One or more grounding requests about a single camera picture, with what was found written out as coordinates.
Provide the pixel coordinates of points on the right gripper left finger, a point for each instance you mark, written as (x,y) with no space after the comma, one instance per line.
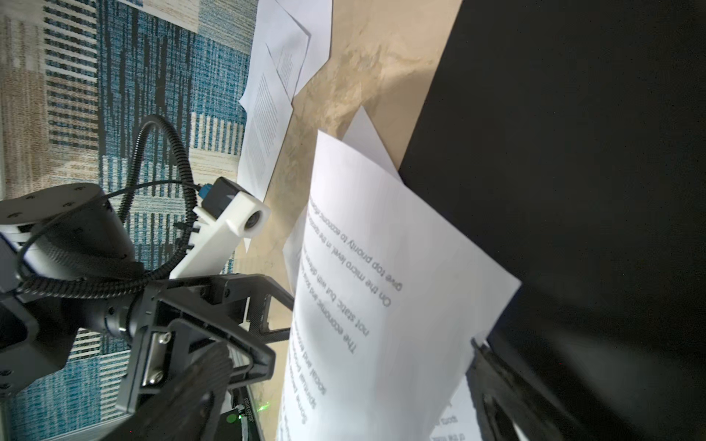
(188,407)

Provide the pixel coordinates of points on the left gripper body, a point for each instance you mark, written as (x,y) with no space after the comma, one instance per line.
(172,324)

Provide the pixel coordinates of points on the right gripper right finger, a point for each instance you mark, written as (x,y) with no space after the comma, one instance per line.
(509,408)

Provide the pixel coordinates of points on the text paper sheet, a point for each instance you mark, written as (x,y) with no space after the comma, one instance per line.
(268,111)
(388,299)

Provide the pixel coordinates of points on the orange black file folder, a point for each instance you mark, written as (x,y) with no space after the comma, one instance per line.
(567,140)

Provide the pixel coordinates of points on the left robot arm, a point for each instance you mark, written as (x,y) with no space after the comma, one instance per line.
(67,263)

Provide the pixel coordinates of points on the blank white paper sheet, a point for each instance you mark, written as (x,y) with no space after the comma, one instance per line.
(296,36)

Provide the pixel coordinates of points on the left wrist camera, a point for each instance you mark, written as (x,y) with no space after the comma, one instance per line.
(227,215)

